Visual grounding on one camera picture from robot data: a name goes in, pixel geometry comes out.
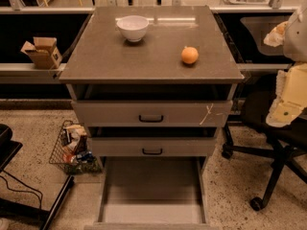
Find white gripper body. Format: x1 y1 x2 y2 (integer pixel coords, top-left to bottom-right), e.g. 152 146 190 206
276 62 307 109

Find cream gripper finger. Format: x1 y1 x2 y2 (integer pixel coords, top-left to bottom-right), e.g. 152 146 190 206
266 102 302 127
264 21 288 47

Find orange fruit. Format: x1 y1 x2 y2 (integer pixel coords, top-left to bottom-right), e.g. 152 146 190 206
181 47 199 64

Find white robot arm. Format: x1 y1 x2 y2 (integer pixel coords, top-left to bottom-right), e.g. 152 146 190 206
264 1 307 127

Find grey drawer cabinet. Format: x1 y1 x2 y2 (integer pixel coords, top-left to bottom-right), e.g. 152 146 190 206
59 5 246 165

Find open grey bottom drawer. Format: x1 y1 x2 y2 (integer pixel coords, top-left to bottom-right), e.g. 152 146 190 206
84 157 219 230

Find grey middle drawer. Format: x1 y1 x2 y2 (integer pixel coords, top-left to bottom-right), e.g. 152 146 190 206
88 137 217 157

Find grey top drawer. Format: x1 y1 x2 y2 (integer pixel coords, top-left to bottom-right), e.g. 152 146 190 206
72 101 232 127

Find black office chair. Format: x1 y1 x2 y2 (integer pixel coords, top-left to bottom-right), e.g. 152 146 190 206
222 74 307 211

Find white bowl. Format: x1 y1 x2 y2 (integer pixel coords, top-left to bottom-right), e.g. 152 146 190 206
116 15 149 42

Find open cardboard box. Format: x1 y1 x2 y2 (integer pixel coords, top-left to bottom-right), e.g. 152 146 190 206
21 36 62 69

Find black stand base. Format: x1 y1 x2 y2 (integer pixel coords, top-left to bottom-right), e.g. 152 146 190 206
0 124 74 230

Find wire basket with items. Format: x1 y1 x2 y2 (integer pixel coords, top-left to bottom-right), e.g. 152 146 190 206
49 120 102 175

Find black cable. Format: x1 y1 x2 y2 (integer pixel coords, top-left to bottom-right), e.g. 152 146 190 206
0 170 44 210

